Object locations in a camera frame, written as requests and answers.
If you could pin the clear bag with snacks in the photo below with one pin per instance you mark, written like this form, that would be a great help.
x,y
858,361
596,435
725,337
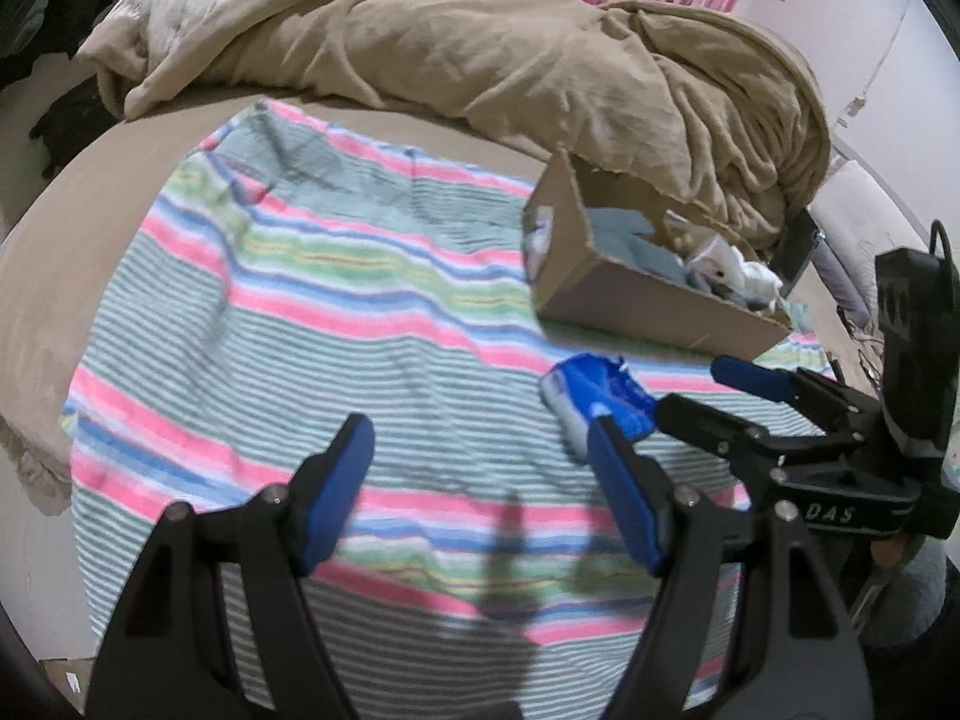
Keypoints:
x,y
538,231

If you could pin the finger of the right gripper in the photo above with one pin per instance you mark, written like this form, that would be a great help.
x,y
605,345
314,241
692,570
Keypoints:
x,y
750,450
824,402

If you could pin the striped colourful bed cloth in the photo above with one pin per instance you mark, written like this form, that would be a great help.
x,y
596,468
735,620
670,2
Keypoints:
x,y
291,272

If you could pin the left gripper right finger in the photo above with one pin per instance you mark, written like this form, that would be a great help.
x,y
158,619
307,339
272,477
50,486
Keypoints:
x,y
746,623

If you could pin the white sock pair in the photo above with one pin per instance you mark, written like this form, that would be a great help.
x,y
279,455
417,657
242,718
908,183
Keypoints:
x,y
731,276

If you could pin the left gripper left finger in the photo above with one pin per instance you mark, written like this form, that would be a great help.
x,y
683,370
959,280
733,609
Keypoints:
x,y
167,652

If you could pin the beige fleece blanket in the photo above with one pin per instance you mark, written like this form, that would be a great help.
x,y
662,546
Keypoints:
x,y
704,108

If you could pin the grey knitted gloves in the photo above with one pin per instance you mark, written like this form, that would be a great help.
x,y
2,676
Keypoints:
x,y
626,236

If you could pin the blue tissue pack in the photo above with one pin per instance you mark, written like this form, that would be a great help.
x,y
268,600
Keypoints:
x,y
586,387

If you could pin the brown cardboard box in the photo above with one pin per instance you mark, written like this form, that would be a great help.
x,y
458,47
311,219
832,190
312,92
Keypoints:
x,y
580,287

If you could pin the right hand in grey glove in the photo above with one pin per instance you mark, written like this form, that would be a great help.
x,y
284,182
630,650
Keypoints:
x,y
897,604

